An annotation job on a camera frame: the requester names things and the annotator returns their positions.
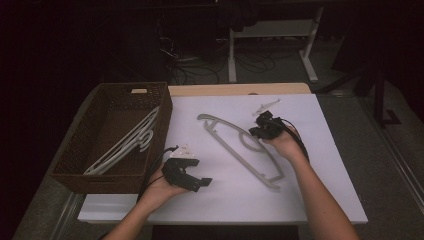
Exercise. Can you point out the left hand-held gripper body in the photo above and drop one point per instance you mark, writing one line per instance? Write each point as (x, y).
(176, 166)

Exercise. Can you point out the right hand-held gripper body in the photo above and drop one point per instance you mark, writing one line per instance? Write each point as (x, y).
(271, 125)

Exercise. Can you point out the grey plastic clothes hanger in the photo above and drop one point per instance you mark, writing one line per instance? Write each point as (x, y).
(233, 149)
(133, 144)
(151, 116)

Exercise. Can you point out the brown woven basket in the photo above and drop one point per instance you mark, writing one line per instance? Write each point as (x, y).
(100, 184)

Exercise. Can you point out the person's right hand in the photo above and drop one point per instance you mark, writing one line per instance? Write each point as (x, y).
(286, 145)

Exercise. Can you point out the person's left hand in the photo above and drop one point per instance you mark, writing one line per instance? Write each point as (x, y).
(161, 191)

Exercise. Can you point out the black metal stand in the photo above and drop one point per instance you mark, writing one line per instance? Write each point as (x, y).
(378, 100)

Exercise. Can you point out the white metal desk frame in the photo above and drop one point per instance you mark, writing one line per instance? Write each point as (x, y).
(273, 28)

